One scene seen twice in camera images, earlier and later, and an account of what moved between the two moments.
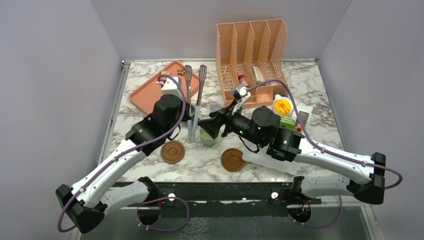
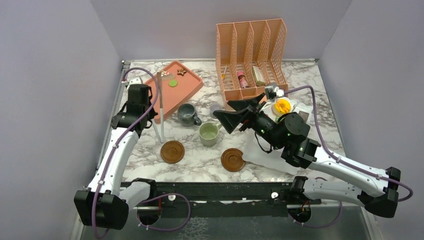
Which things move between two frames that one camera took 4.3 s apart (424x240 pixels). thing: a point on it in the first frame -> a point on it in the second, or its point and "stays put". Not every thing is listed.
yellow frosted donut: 282,106 stays put
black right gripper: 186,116 -> 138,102
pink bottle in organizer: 242,78 stays put
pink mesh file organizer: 253,54 stays put
